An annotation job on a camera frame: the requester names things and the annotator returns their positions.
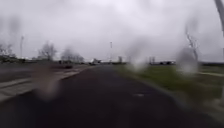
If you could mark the tall lamp pole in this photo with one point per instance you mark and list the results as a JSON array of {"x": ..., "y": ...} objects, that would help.
[
  {"x": 111, "y": 52},
  {"x": 21, "y": 47}
]

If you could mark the dark asphalt path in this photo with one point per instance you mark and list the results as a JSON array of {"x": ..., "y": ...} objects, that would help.
[{"x": 100, "y": 100}]

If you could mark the green grass field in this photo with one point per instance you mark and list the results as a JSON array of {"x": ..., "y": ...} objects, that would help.
[{"x": 166, "y": 78}]

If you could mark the small bare tree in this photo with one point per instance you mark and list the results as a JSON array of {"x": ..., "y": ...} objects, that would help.
[{"x": 192, "y": 45}]

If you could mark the grey asphalt road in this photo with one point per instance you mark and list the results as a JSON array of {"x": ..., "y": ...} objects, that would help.
[{"x": 16, "y": 72}]

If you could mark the pale concrete kerb strip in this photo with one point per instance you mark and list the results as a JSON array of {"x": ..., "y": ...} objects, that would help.
[{"x": 16, "y": 87}]

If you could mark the pale footpath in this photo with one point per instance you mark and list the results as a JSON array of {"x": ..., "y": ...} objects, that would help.
[{"x": 213, "y": 74}]

